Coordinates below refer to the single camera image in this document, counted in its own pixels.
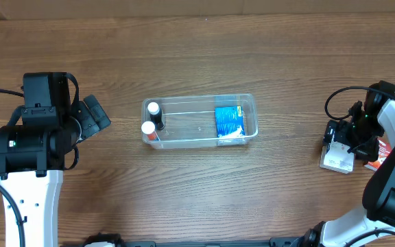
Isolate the red small box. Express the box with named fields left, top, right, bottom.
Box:
left=364, top=137, right=392, bottom=171

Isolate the white bandage box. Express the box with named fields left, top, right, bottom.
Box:
left=319, top=141, right=355, bottom=174

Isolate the orange tube white cap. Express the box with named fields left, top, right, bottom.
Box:
left=141, top=121, right=160, bottom=141

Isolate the black bottle white cap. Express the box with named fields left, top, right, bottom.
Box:
left=147, top=102, right=165, bottom=130

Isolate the blue lozenge box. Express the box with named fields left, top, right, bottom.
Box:
left=215, top=106, right=245, bottom=138

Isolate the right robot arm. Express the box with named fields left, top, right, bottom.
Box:
left=293, top=80, right=395, bottom=246

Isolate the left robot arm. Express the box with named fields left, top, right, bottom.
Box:
left=0, top=72, right=111, bottom=246

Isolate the clear plastic container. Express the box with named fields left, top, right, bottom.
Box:
left=141, top=93, right=259, bottom=149

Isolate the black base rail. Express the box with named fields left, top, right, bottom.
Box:
left=60, top=233, right=322, bottom=247

